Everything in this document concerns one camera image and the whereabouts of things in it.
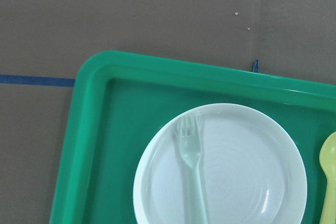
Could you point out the yellow plastic spoon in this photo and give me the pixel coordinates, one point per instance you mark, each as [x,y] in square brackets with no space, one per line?
[327,163]

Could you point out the white round plate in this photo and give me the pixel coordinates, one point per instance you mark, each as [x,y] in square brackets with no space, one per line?
[251,170]

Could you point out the green plastic tray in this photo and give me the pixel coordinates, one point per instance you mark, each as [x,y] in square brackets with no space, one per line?
[120,100]

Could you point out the pale green plastic fork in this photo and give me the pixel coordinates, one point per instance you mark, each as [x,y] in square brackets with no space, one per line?
[189,147]

